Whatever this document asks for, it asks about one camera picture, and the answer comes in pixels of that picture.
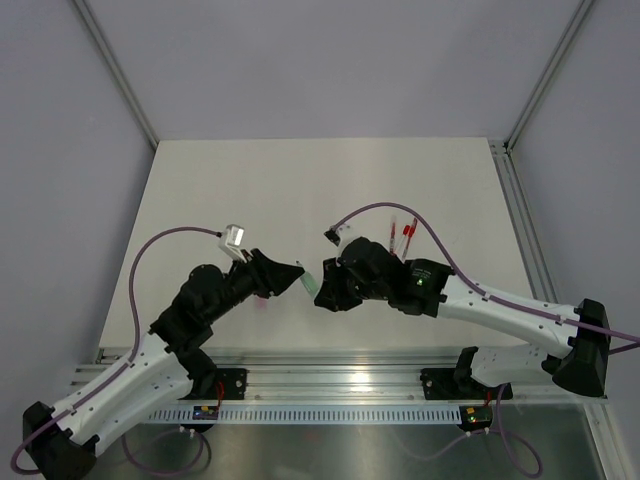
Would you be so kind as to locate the red gel pen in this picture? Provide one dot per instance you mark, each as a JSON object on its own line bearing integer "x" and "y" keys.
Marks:
{"x": 392, "y": 235}

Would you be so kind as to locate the aluminium front rail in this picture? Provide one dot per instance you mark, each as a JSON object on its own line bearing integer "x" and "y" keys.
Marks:
{"x": 333, "y": 377}

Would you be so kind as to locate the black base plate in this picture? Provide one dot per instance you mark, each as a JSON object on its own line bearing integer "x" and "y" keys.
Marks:
{"x": 456, "y": 383}
{"x": 228, "y": 383}

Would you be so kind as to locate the clear red-tipped pen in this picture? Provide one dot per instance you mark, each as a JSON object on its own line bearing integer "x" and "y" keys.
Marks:
{"x": 401, "y": 247}

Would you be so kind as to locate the green highlighter marker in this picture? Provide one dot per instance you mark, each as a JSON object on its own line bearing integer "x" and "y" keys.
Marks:
{"x": 308, "y": 281}

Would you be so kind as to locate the white slotted cable duct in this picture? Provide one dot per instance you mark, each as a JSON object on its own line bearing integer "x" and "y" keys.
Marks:
{"x": 437, "y": 414}

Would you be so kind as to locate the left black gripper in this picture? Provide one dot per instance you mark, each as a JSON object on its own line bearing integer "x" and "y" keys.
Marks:
{"x": 271, "y": 278}

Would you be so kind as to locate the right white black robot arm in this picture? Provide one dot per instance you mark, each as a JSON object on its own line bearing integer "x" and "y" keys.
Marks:
{"x": 559, "y": 343}

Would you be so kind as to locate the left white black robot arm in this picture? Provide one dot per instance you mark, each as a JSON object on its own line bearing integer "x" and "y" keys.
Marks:
{"x": 165, "y": 364}

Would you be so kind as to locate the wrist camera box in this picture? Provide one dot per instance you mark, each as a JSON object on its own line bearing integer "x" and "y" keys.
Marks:
{"x": 338, "y": 235}
{"x": 230, "y": 242}

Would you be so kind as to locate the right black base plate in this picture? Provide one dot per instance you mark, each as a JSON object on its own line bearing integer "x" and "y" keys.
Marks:
{"x": 456, "y": 383}

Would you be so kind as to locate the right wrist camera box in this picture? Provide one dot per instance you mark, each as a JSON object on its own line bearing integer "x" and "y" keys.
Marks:
{"x": 338, "y": 235}

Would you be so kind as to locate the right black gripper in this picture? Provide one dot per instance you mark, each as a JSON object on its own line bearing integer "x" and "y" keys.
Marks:
{"x": 332, "y": 294}

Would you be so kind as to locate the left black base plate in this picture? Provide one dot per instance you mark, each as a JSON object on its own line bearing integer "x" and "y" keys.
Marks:
{"x": 228, "y": 383}

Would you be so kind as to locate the left aluminium frame post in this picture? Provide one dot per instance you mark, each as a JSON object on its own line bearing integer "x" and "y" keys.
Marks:
{"x": 100, "y": 42}

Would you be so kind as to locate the right aluminium side rail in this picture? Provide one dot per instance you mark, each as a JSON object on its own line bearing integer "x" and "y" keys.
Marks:
{"x": 540, "y": 275}

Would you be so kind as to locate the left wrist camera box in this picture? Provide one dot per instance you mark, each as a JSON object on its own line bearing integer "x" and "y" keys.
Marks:
{"x": 230, "y": 242}

